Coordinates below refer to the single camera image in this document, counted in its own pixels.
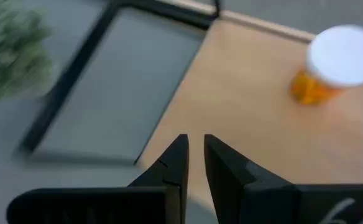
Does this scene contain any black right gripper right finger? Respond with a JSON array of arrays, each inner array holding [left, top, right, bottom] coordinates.
[[204, 134, 363, 224]]

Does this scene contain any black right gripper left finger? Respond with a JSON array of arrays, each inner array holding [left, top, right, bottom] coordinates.
[[6, 134, 190, 224]]

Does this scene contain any orange pill bottle white cap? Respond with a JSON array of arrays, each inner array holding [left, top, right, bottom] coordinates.
[[288, 24, 363, 106]]

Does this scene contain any green plant in grey pot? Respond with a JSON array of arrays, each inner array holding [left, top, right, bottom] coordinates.
[[0, 0, 57, 105]]

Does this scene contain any wooden shelf with black frame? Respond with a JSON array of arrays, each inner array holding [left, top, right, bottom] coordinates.
[[13, 0, 363, 215]]

